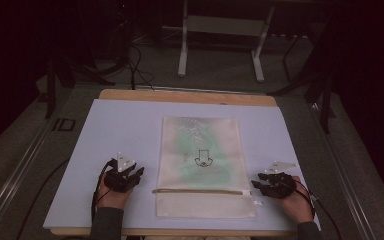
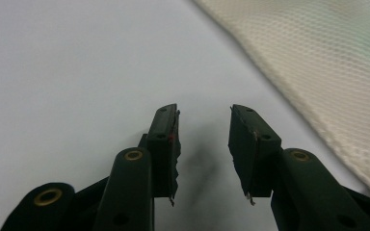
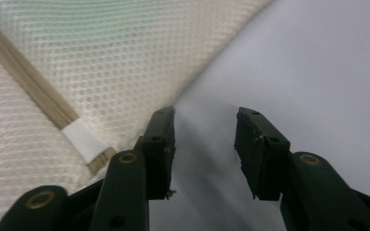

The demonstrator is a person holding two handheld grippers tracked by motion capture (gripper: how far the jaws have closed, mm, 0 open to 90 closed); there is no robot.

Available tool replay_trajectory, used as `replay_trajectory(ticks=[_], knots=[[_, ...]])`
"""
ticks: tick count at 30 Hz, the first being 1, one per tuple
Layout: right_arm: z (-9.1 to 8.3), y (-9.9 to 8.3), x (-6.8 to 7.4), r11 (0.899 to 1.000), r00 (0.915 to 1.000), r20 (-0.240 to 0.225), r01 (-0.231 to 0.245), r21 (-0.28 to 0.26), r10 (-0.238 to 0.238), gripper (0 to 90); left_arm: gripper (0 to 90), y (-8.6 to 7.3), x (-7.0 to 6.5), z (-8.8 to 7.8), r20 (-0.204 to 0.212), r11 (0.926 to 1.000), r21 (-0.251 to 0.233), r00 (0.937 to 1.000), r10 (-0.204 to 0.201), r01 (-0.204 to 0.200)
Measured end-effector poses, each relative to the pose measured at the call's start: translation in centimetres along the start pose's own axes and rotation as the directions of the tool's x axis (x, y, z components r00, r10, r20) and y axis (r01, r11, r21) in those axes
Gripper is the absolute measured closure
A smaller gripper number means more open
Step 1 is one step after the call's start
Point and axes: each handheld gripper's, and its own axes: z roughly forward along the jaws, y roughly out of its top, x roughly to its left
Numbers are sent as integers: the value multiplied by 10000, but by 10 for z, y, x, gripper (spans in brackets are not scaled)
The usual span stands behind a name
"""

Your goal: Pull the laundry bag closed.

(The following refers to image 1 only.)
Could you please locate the green cloth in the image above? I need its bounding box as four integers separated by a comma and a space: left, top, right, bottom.
174, 123, 232, 184

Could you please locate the person's right hand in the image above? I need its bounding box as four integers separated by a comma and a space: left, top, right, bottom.
275, 176, 315, 224

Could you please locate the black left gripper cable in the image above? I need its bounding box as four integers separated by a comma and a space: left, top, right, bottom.
15, 159, 118, 240

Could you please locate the person's left hand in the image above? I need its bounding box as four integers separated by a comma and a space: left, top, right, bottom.
96, 173, 134, 211

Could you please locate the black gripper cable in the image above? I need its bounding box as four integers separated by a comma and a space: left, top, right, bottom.
15, 159, 118, 240
291, 177, 343, 240

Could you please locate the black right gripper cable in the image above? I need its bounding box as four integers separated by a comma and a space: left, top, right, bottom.
291, 177, 343, 240

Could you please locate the white metal desk frame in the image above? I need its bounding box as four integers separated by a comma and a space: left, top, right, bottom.
177, 0, 276, 83

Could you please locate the translucent white zipper bag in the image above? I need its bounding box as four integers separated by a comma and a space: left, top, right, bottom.
151, 116, 258, 220

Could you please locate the light blue table mat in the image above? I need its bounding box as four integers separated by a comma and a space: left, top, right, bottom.
42, 98, 321, 232

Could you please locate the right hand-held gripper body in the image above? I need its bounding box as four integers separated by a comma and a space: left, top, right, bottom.
262, 161, 298, 200

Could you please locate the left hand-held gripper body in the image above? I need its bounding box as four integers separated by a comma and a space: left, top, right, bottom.
104, 152, 140, 194

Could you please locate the black floor cable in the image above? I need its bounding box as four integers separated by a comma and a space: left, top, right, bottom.
125, 39, 156, 92

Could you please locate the black metal stand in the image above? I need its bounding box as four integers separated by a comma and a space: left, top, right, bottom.
268, 19, 337, 135
43, 49, 129, 120

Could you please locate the metal floor rail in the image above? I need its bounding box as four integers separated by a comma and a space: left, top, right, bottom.
0, 87, 78, 240
308, 101, 379, 240

